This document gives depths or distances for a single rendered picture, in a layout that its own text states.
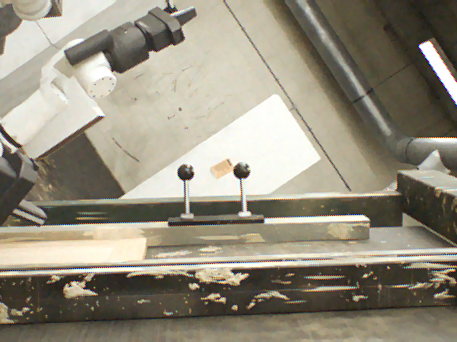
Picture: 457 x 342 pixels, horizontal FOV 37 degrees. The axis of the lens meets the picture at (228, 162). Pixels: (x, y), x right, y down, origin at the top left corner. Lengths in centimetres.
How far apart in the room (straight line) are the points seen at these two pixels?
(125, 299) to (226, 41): 852
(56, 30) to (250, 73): 601
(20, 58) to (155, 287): 274
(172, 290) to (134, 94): 849
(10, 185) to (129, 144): 859
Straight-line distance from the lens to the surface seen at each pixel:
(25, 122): 142
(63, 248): 137
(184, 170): 144
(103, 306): 100
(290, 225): 142
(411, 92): 973
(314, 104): 944
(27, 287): 101
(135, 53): 141
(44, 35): 362
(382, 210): 171
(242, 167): 145
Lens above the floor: 154
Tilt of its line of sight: 1 degrees down
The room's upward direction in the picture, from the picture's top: 56 degrees clockwise
